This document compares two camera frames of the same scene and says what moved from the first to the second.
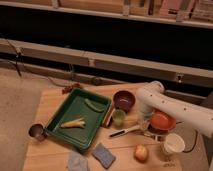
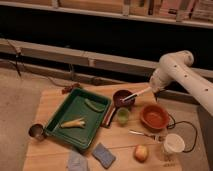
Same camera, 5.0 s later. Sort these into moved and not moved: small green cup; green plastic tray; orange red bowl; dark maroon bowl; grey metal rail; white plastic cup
Moved: orange red bowl; small green cup
Not moved: green plastic tray; white plastic cup; dark maroon bowl; grey metal rail
